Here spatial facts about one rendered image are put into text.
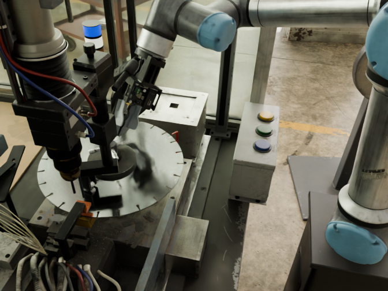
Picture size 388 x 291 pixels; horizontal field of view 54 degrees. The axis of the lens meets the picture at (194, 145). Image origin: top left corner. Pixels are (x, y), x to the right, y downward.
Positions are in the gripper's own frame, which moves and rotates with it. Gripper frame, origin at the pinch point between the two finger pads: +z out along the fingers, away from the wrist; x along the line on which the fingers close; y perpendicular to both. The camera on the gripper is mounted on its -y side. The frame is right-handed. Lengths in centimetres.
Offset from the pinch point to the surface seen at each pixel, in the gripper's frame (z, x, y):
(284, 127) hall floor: 2, 153, -105
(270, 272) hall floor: 54, 100, -18
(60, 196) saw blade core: 13.5, -11.5, 11.8
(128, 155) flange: 3.3, 1.9, 6.5
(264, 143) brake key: -9.3, 36.2, 9.2
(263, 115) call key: -14.7, 41.0, -1.5
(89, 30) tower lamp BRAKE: -18.2, -9.8, -17.5
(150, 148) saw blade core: 1.0, 7.3, 5.0
